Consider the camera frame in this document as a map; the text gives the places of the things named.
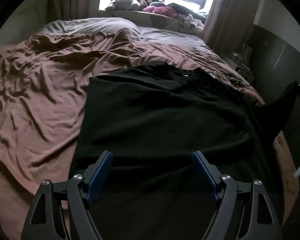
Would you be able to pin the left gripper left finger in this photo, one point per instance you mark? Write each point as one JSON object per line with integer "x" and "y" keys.
{"x": 45, "y": 219}

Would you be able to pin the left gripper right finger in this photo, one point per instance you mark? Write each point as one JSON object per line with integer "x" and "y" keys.
{"x": 243, "y": 210}

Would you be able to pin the black t-shirt with label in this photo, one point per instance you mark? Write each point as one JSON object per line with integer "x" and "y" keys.
{"x": 153, "y": 119}

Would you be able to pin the black clothes hanger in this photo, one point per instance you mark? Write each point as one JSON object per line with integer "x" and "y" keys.
{"x": 235, "y": 81}

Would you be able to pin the brown wrinkled blanket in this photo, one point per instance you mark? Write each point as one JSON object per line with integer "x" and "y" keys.
{"x": 42, "y": 98}

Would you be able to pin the dark wardrobe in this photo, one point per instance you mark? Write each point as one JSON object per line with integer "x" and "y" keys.
{"x": 274, "y": 63}

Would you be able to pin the grey bed sheet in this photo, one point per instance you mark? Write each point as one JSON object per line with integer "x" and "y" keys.
{"x": 137, "y": 33}

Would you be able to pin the beige curtain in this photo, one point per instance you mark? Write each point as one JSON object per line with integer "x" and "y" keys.
{"x": 228, "y": 24}

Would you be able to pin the patterned pillow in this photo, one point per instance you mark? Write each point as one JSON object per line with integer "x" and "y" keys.
{"x": 151, "y": 20}

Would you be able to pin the grey plush toy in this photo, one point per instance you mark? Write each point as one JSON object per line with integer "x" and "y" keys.
{"x": 123, "y": 5}

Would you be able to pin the pink plush toy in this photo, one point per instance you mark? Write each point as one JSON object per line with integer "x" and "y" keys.
{"x": 165, "y": 10}

